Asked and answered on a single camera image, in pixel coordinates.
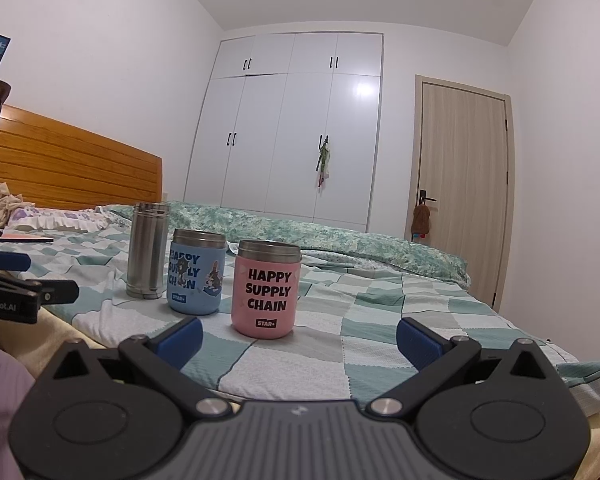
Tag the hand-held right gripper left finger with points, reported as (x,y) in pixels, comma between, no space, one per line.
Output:
(182,336)

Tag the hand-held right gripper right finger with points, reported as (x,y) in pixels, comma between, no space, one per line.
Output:
(417,341)

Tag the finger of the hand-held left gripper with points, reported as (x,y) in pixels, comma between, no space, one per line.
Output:
(10,261)
(57,292)

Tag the stainless steel cup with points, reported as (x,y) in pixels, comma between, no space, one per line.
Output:
(146,252)

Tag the blue printed cup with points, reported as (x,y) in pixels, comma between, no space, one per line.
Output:
(196,275)

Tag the pink printed cup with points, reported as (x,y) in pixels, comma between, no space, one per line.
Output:
(266,290)

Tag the pink flat book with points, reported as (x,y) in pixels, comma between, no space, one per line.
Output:
(27,238)

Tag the beige blanket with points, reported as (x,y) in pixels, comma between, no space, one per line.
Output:
(55,332)

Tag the beige crumpled cloth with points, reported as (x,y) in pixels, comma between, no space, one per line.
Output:
(2,202)

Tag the green checked bed sheet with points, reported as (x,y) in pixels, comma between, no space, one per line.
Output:
(360,320)

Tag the purple floral pillow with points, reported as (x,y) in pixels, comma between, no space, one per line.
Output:
(65,219)

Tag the purple ribbed clothing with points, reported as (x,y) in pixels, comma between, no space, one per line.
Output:
(2,410)

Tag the wooden headboard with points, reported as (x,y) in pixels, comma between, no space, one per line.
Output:
(70,165)

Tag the green floral quilt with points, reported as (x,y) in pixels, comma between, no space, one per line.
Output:
(330,240)

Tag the light wooden door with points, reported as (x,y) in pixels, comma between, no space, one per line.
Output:
(460,185)

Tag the green patterned pillow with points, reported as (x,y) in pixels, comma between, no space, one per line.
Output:
(597,385)

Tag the green and pink hanging ornament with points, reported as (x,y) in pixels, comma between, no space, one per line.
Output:
(323,162)

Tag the white wardrobe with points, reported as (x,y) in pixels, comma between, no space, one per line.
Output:
(285,130)

